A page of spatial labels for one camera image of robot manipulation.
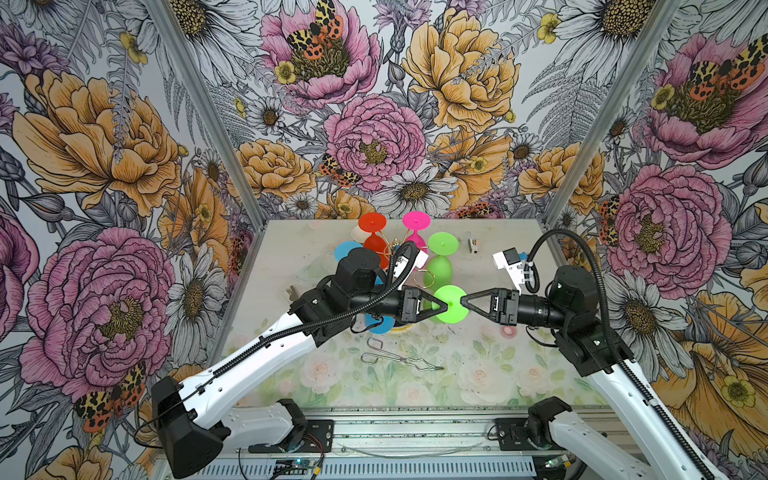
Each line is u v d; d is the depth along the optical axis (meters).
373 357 0.87
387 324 0.58
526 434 0.73
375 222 0.80
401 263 0.58
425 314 0.57
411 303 0.53
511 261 0.58
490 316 0.59
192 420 0.38
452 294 0.61
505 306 0.54
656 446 0.41
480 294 0.61
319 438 0.73
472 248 1.12
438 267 0.81
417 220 0.81
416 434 0.76
